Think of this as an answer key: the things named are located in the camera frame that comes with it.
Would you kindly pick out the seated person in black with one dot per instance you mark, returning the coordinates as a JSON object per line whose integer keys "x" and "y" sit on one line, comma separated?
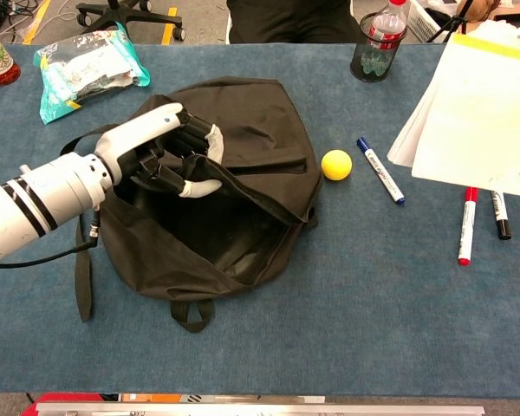
{"x": 286, "y": 21}

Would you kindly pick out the clear red-capped plastic bottle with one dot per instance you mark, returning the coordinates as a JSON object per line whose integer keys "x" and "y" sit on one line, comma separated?
{"x": 388, "y": 26}

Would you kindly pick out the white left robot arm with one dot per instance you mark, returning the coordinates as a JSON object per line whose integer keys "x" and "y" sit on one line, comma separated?
{"x": 34, "y": 199}

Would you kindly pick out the black tripod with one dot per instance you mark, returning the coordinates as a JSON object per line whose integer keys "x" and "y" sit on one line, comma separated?
{"x": 453, "y": 21}

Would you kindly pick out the white plastic basket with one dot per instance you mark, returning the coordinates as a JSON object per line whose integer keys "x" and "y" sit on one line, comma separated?
{"x": 424, "y": 21}

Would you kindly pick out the blue felt table cover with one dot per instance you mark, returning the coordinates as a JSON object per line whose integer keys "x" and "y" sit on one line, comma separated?
{"x": 372, "y": 312}

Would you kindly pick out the black office chair base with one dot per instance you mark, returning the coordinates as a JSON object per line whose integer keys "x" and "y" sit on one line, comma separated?
{"x": 125, "y": 15}

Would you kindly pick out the red-capped whiteboard marker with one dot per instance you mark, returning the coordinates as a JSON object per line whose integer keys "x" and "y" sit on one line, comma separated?
{"x": 467, "y": 229}

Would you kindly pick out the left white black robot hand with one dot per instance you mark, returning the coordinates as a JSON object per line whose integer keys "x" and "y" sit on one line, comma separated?
{"x": 134, "y": 132}

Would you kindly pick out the yellow foam ball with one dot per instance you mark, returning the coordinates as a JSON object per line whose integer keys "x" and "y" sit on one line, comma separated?
{"x": 336, "y": 164}

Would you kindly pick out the white yellow notebook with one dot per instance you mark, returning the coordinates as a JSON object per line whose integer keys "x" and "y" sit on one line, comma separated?
{"x": 481, "y": 117}

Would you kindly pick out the red robot base part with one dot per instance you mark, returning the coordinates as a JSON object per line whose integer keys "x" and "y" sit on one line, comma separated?
{"x": 69, "y": 398}

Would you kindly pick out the black mesh pen cup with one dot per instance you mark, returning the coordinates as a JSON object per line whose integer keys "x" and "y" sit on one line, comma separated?
{"x": 357, "y": 67}

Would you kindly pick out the black fabric backpack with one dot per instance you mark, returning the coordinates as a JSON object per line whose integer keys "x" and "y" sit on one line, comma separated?
{"x": 255, "y": 125}

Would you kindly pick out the teal snack bag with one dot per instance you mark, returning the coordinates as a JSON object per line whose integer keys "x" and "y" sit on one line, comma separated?
{"x": 86, "y": 73}

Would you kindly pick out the black-capped whiteboard marker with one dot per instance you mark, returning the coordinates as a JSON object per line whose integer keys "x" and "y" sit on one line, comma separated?
{"x": 502, "y": 216}

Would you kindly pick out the blue-capped whiteboard marker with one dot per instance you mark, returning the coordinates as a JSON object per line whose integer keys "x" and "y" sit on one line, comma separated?
{"x": 381, "y": 171}

